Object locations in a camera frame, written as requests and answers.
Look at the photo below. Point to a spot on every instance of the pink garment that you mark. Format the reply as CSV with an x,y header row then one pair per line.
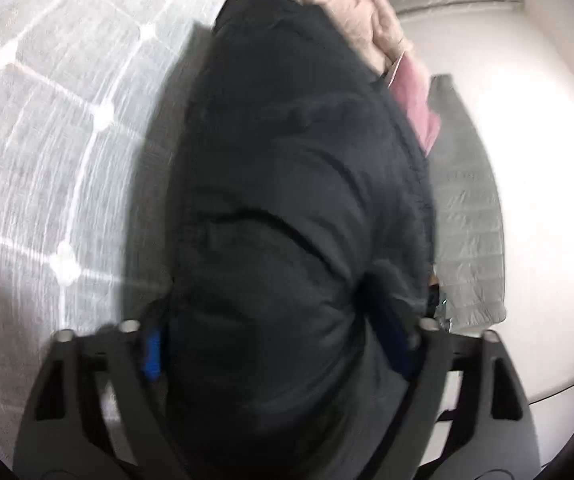
x,y
419,105

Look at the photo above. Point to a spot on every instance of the black puffer jacket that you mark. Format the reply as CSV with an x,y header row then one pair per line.
x,y
287,220

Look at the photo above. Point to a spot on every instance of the beige puffer jacket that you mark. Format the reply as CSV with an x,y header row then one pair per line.
x,y
354,10

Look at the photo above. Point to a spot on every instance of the grey checked bed blanket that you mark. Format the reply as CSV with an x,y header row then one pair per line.
x,y
52,150

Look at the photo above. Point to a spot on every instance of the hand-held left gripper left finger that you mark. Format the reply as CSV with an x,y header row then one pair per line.
x,y
152,355

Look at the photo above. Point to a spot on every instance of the grey quilted cloth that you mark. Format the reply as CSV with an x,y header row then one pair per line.
x,y
469,220

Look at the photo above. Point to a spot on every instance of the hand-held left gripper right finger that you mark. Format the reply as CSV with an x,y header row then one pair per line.
x,y
398,347

